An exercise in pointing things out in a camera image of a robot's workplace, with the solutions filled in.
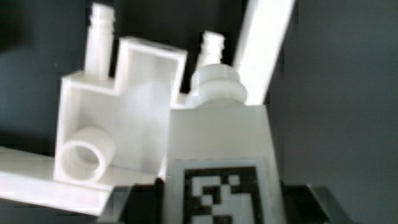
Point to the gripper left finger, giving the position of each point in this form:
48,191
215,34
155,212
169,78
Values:
134,204

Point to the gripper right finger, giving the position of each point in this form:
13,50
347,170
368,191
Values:
311,206

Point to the white chair leg with tag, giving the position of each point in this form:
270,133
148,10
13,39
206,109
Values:
222,187

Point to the white chair seat part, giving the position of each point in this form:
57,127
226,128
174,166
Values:
118,98

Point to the white L-shaped border fence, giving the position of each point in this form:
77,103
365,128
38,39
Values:
27,182

